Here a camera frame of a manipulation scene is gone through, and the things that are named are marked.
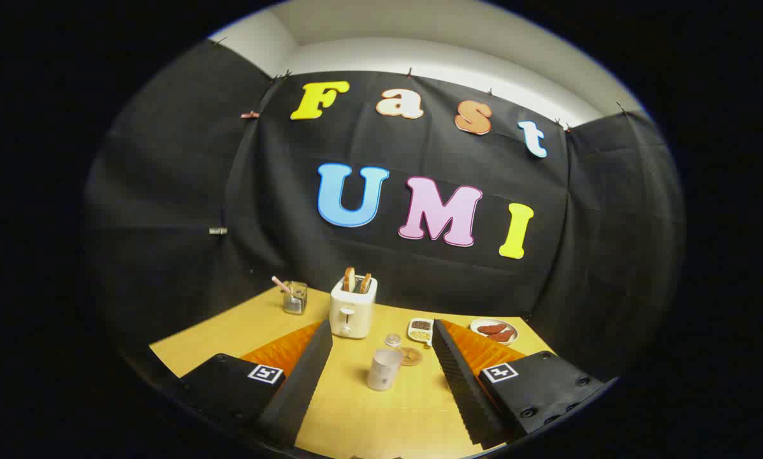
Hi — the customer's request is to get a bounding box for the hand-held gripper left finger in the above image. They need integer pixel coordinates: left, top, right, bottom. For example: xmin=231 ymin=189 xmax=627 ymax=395
xmin=178 ymin=319 xmax=334 ymax=447

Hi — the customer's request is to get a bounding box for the wooden table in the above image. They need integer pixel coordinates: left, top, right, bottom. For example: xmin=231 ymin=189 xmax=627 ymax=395
xmin=150 ymin=286 xmax=555 ymax=459

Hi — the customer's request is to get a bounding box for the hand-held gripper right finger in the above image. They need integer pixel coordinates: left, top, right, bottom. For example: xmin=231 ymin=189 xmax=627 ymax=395
xmin=431 ymin=319 xmax=618 ymax=447

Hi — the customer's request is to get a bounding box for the square glass holder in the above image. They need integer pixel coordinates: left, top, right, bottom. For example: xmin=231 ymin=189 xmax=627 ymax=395
xmin=283 ymin=281 xmax=309 ymax=316

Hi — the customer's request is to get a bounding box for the white toaster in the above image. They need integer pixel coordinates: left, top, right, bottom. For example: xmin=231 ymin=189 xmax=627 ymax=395
xmin=329 ymin=275 xmax=378 ymax=339

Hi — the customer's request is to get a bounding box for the white divided snack dish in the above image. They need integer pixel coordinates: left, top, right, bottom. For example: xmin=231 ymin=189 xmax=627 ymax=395
xmin=407 ymin=318 xmax=435 ymax=346

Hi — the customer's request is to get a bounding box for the white oval plate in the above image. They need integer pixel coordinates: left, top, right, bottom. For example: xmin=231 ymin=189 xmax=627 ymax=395
xmin=470 ymin=318 xmax=519 ymax=346

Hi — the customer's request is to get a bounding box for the clear plastic juice bottle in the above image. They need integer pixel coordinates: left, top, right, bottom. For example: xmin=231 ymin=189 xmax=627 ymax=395
xmin=366 ymin=348 xmax=405 ymax=391

